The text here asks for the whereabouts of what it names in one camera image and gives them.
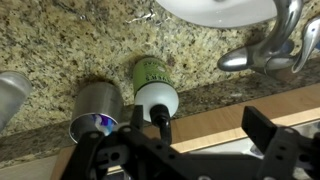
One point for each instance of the purple white toothpaste tube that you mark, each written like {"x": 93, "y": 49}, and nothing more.
{"x": 105, "y": 122}

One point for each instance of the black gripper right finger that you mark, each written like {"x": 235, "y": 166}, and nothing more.
{"x": 258, "y": 128}

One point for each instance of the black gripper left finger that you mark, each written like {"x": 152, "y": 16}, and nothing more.
{"x": 86, "y": 156}

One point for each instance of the green soap pump bottle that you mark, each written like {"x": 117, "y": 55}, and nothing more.
{"x": 155, "y": 93}

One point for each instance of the chrome faucet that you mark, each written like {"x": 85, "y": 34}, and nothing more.
{"x": 266, "y": 50}

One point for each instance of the white oval sink basin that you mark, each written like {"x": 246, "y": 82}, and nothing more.
{"x": 216, "y": 13}

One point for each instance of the wood framed mirror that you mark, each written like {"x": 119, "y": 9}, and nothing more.
{"x": 216, "y": 121}

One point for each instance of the metal toothbrush cup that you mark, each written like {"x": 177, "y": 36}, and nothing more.
{"x": 96, "y": 98}

